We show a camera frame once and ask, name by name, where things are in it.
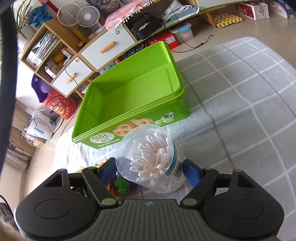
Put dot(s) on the pink fringed cloth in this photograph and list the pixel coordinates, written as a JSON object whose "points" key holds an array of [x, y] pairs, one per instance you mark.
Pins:
{"points": [[124, 13]]}

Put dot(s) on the purple toy grapes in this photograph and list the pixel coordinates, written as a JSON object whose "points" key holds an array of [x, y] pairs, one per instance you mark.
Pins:
{"points": [[121, 186]]}

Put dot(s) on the grey checked floor mat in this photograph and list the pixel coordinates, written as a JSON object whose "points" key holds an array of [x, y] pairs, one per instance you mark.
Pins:
{"points": [[241, 98]]}

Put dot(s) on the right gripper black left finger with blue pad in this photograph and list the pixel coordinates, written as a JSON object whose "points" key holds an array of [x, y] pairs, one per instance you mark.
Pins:
{"points": [[96, 181]]}

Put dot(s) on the wooden cabinet white drawers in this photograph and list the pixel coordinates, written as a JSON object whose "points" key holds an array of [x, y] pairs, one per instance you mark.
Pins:
{"points": [[86, 59]]}

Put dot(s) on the red cardboard box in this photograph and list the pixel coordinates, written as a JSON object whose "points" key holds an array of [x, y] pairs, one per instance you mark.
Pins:
{"points": [[167, 37]]}

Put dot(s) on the green plastic storage box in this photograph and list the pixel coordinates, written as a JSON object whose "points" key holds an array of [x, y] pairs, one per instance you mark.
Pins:
{"points": [[146, 88]]}

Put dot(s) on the cat picture frame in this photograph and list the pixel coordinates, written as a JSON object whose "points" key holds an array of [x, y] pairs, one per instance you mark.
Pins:
{"points": [[107, 7]]}

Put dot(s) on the potted green plant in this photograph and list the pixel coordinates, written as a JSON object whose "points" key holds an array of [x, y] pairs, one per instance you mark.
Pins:
{"points": [[23, 26]]}

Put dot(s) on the black handbag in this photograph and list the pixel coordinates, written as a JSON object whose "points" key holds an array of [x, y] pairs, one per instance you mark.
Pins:
{"points": [[145, 25]]}

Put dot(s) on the blue plush toy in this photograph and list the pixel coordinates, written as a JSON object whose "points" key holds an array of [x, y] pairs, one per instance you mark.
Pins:
{"points": [[38, 16]]}

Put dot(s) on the clear cotton swab jar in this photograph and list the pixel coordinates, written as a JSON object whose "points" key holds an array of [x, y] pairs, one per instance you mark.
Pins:
{"points": [[147, 156]]}

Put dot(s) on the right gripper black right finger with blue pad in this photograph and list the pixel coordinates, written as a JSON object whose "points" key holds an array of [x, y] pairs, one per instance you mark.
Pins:
{"points": [[202, 182]]}

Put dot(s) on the white round fan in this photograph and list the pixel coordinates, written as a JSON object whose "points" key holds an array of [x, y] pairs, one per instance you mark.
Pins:
{"points": [[87, 17]]}

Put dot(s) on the clear plastic storage bin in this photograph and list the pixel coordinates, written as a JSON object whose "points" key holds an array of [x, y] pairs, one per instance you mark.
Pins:
{"points": [[183, 32]]}

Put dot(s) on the white decorative box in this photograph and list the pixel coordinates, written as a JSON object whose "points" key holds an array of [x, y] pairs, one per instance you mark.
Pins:
{"points": [[255, 10]]}

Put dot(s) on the long wooden tv bench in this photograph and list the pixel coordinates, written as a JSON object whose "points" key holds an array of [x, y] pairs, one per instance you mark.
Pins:
{"points": [[157, 8]]}

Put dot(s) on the purple bag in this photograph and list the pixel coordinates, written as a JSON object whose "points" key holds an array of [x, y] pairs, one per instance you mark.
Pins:
{"points": [[41, 88]]}

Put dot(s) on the yellow egg tray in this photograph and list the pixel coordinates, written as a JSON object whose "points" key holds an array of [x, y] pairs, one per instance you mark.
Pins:
{"points": [[221, 19]]}

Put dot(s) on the white paper bag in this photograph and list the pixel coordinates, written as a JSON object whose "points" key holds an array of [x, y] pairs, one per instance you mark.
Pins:
{"points": [[40, 126]]}

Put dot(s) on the white fan grille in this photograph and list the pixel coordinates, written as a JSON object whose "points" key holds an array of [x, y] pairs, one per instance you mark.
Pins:
{"points": [[67, 14]]}

